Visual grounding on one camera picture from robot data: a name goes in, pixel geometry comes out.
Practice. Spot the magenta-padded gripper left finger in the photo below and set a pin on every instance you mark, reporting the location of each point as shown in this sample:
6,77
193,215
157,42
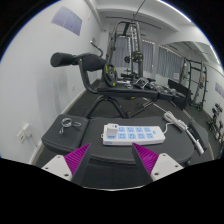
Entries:
58,166

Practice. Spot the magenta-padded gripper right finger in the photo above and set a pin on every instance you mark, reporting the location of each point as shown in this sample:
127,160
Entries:
166,166

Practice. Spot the black bench seat pad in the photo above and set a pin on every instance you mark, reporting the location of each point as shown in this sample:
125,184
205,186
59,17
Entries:
61,140

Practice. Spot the white power strip blue sockets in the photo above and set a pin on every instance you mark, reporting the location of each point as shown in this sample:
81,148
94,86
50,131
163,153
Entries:
140,135

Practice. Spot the metal spring collar clip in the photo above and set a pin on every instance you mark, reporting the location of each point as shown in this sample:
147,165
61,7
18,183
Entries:
66,122

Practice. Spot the dumbbell rack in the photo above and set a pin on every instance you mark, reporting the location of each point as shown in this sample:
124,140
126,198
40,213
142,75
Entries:
216,123

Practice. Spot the group of chrome dumbbells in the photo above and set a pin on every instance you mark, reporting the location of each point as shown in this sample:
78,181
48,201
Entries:
156,87

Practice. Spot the black weight bench with rollers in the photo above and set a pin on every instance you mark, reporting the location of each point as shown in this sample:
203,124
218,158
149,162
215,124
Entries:
126,90

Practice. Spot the black squat rack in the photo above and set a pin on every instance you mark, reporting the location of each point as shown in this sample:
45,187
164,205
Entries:
199,83

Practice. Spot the grey window curtain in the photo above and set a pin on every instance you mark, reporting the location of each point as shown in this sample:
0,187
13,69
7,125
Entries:
148,56
169,62

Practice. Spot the black yellow weight plate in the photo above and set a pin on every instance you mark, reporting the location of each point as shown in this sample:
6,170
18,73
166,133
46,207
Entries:
109,74

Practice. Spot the white wall outlet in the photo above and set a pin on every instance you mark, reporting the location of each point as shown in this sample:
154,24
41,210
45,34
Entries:
23,134

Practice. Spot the small purple wall poster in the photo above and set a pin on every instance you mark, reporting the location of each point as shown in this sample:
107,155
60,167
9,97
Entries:
219,90

